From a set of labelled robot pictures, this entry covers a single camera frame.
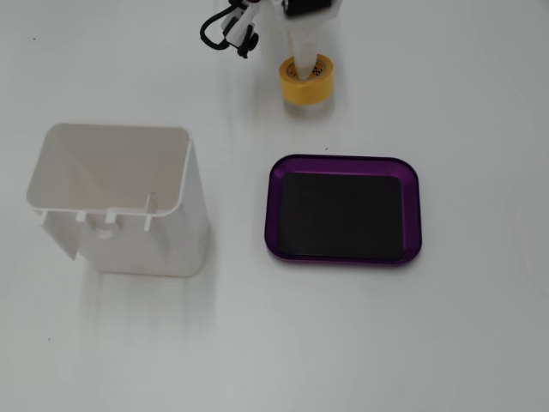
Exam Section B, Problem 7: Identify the black cable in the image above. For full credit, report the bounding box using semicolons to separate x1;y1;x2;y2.
199;0;254;52

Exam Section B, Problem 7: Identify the purple metal tray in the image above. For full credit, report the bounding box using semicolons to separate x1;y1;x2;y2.
264;154;424;267

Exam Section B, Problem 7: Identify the black mat inside tray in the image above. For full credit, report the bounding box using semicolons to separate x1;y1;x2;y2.
281;171;407;261

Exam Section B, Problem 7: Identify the white plastic container box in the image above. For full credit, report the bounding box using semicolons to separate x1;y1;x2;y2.
25;123;211;279

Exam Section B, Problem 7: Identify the white plastic bracket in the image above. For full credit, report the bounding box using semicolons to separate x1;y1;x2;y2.
219;6;261;48

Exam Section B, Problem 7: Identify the white gripper with motor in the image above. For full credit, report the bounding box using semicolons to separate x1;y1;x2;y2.
263;0;343;82

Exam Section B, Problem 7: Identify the yellow masking tape roll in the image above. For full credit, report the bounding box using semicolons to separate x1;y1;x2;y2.
279;54;336;107

